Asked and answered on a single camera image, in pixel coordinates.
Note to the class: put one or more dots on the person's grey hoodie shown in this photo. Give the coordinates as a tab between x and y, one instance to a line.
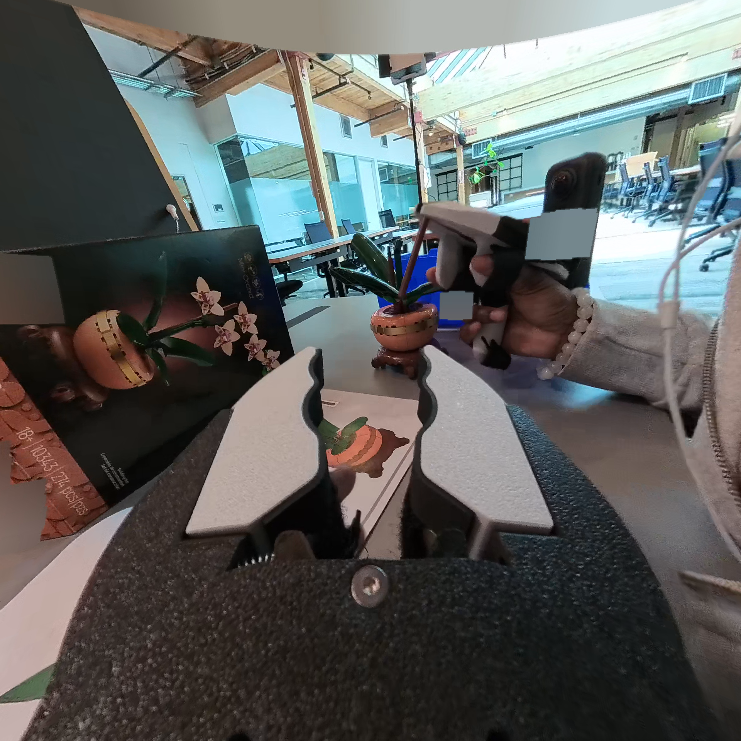
723	637

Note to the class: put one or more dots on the brick-built toy flower pot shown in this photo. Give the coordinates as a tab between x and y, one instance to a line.
405	330

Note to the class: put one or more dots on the row of office chairs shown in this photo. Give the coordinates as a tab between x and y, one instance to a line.
666	191

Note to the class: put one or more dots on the long wooden-edged table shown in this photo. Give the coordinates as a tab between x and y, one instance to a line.
312	249

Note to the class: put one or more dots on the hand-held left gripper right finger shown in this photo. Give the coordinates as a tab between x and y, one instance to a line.
480	451

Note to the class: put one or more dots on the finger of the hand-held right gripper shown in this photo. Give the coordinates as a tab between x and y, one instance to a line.
457	215

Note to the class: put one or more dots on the studio light on stand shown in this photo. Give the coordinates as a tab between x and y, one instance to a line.
408	66

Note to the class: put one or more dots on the large blue plastic bin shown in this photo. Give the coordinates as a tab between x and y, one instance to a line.
424	266

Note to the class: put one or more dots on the black board with wooden edge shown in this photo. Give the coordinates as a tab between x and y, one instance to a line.
69	144

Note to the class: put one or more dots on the person's right hand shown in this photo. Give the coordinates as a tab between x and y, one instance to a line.
538	312

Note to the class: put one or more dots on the green potted plant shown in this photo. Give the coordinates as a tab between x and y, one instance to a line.
486	162

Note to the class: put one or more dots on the dark brown toy stem stick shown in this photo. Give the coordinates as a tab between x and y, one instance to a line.
412	263

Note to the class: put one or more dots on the person's right forearm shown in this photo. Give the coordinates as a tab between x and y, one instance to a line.
637	347

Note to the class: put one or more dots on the open instruction booklet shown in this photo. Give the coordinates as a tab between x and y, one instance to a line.
382	417

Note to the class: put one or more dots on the black orchid set box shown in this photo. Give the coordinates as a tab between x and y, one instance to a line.
173	405

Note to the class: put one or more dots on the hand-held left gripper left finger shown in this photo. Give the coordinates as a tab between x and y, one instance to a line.
260	451

